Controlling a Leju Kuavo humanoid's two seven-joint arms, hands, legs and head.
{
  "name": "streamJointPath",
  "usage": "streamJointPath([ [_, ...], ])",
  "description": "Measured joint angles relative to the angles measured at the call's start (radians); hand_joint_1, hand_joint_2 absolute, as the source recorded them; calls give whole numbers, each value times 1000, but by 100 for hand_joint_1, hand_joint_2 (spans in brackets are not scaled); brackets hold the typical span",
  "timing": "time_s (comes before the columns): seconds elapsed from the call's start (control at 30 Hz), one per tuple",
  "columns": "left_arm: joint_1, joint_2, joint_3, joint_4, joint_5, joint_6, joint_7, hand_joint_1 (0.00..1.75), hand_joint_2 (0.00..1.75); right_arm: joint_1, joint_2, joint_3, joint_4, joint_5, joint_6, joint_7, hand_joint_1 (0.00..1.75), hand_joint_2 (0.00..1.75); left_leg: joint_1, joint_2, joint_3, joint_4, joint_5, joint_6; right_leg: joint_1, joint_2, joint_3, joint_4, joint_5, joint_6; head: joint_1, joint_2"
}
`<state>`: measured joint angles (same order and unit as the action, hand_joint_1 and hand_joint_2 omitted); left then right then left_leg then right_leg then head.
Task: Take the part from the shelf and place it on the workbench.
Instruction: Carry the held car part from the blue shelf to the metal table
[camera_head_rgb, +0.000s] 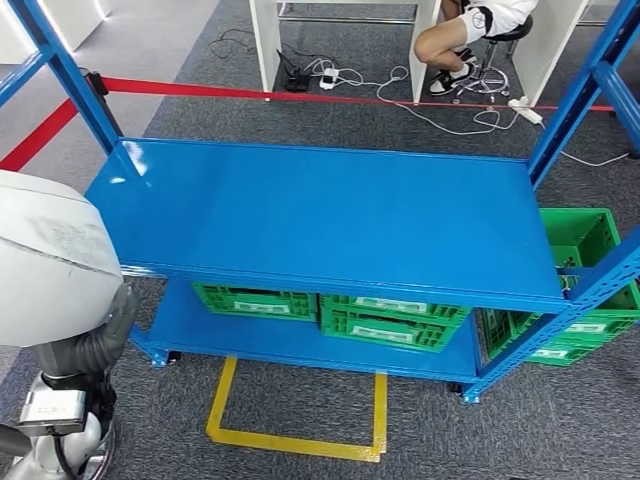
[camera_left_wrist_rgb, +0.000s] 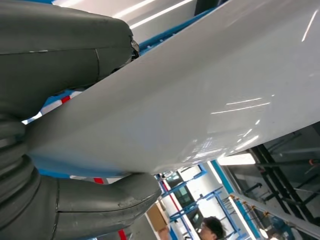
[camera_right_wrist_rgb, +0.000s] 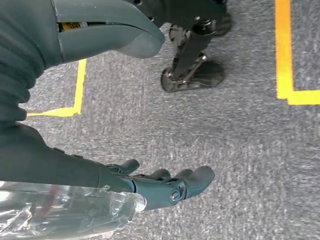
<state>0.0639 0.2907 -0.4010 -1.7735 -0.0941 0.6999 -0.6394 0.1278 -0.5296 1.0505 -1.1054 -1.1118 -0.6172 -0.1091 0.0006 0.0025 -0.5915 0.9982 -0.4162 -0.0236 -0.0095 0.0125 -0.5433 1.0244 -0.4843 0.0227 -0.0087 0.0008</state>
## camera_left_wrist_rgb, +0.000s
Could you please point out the blue metal frame structure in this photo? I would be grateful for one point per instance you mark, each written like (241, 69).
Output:
(189, 208)

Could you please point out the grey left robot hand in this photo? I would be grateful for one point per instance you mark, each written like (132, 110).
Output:
(50, 59)

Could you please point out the brown cardboard box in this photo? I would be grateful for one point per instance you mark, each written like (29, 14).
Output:
(156, 218)

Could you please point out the red white striped tape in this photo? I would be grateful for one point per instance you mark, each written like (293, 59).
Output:
(65, 99)

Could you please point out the person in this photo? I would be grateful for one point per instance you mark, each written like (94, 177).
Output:
(212, 228)

